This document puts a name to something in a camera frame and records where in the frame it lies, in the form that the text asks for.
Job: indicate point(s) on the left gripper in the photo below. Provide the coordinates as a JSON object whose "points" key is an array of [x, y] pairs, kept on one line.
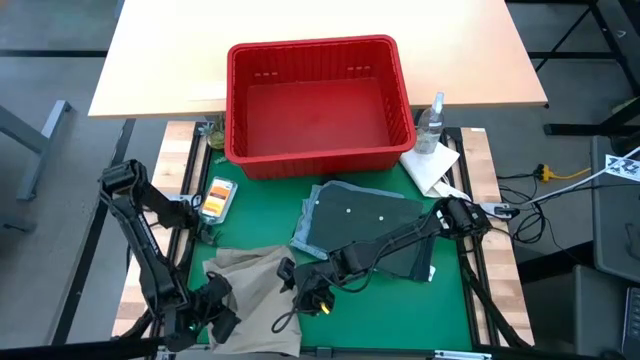
{"points": [[215, 295]]}

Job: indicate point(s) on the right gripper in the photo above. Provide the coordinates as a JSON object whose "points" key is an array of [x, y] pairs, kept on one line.
{"points": [[315, 285]]}

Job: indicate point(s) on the beige trousers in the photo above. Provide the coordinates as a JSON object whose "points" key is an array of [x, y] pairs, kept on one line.
{"points": [[260, 300]]}

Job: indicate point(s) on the light blue jeans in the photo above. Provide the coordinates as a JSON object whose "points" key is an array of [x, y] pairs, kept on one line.
{"points": [[302, 235]]}

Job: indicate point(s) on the dark green garment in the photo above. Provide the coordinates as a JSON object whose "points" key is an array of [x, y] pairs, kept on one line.
{"points": [[360, 210]]}

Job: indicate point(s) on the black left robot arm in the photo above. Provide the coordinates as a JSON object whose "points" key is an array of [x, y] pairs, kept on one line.
{"points": [[150, 250]]}

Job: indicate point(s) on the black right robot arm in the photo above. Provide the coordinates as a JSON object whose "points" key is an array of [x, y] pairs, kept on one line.
{"points": [[400, 235]]}

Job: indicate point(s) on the red plastic laundry basket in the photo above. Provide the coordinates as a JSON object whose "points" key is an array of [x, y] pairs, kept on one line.
{"points": [[320, 110]]}

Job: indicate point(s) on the green table mat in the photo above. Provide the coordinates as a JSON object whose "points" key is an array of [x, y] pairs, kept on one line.
{"points": [[400, 315]]}

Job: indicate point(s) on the orange label plastic package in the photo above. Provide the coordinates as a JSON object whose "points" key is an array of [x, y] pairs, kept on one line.
{"points": [[217, 200]]}

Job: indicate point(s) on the small white adapter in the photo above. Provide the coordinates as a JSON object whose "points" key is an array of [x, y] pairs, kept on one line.
{"points": [[194, 201]]}

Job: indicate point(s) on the aluminium bar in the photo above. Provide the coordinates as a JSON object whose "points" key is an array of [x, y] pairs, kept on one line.
{"points": [[450, 354]]}

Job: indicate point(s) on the white cloth bag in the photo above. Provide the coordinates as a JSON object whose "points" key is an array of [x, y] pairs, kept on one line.
{"points": [[430, 167]]}

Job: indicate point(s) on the clear spray bottle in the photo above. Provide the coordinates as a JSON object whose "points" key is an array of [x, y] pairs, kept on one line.
{"points": [[428, 132]]}

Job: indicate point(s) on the white power adapter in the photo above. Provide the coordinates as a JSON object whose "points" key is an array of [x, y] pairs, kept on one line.
{"points": [[500, 210]]}

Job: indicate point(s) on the white paper sheet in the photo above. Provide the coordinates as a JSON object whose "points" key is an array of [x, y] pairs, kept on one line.
{"points": [[206, 91]]}

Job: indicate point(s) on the grey metal stand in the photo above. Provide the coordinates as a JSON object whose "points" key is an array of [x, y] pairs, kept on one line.
{"points": [[37, 150]]}

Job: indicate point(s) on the light wooden table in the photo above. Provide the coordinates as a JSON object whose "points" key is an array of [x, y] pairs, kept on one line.
{"points": [[175, 50]]}

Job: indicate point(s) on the yellow power plug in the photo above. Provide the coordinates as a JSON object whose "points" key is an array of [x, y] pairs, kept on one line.
{"points": [[546, 173]]}

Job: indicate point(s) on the dark grey box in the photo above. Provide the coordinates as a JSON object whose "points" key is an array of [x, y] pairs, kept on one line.
{"points": [[575, 310]]}

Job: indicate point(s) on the grey cabinet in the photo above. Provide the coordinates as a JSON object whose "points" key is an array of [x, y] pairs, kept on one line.
{"points": [[615, 225]]}

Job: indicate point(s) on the white logo tag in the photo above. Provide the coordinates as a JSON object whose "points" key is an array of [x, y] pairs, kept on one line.
{"points": [[622, 167]]}

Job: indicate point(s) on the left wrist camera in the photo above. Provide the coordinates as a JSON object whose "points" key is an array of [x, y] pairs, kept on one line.
{"points": [[226, 327]]}

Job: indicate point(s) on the black aluminium table frame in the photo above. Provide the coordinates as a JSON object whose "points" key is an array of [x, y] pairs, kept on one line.
{"points": [[480, 300]]}

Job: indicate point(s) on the black desk frame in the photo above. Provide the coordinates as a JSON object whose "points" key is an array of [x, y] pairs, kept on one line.
{"points": [[612, 40]]}

